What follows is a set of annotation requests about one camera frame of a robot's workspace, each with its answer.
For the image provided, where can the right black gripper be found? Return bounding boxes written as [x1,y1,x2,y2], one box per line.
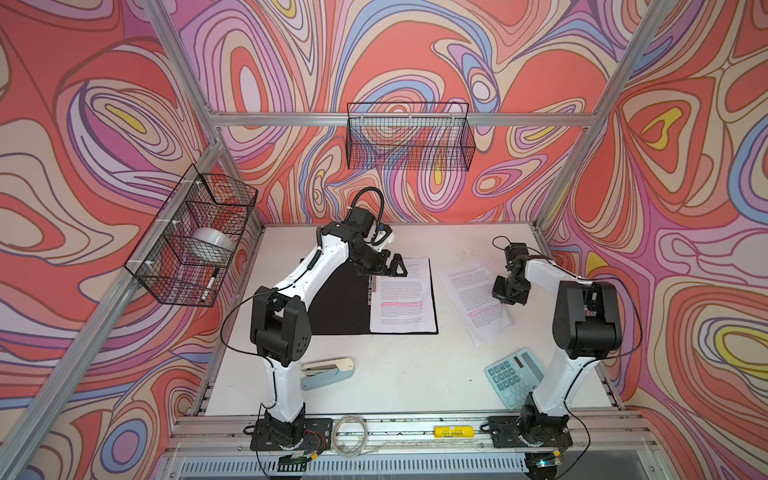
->
[493,275,531,305]

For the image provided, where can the metal folder clip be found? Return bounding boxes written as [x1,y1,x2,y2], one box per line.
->
[367,275,376,308]

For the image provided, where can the black file folder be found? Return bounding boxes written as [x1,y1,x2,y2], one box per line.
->
[309,264,436,336]

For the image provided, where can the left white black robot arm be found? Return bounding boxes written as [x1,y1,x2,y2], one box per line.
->
[250,221,407,447]

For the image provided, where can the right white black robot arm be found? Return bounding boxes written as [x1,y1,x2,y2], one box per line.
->
[492,254,623,446]

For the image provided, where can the teal calculator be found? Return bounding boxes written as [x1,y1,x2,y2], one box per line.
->
[484,348,544,410]

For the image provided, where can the blue white stapler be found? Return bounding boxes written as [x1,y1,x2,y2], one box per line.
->
[300,357,355,391]

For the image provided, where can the yellow label tag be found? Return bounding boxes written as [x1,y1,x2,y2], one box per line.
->
[433,425,475,439]

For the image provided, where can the white tape roll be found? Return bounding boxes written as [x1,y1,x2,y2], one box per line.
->
[192,227,235,251]

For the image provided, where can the black marker pen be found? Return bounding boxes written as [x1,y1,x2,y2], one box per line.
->
[200,268,219,304]

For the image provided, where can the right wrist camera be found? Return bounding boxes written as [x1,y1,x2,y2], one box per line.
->
[491,235,529,273]

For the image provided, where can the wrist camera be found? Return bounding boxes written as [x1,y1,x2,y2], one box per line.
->
[491,235,529,273]
[344,186,392,247]

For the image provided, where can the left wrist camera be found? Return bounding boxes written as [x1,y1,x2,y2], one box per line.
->
[344,186,392,247]

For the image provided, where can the back black wire basket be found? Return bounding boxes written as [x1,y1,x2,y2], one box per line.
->
[345,100,476,171]

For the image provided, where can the black wire basket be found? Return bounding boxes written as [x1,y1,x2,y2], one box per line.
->
[345,100,476,171]
[124,166,258,307]

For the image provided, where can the coiled clear cable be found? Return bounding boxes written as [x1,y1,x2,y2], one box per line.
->
[331,415,368,458]

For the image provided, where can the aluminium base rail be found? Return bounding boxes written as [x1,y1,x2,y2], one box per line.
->
[165,410,658,455]

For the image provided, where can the left black wire basket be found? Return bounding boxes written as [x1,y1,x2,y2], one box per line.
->
[124,166,258,307]

